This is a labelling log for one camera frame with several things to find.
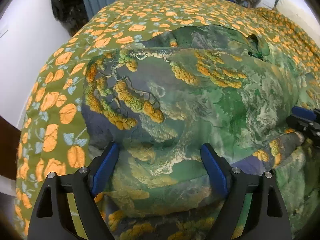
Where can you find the green landscape print garment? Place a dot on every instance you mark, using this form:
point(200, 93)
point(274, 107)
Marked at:
point(163, 98)

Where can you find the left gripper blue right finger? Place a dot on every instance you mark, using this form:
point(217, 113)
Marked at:
point(218, 170)

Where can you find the green orange floral bedspread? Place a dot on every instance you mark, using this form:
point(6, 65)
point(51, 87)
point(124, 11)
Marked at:
point(55, 138)

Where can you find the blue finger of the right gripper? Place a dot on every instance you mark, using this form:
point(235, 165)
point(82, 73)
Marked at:
point(303, 113)

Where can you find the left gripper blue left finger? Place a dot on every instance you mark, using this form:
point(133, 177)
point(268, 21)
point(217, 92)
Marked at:
point(101, 168)

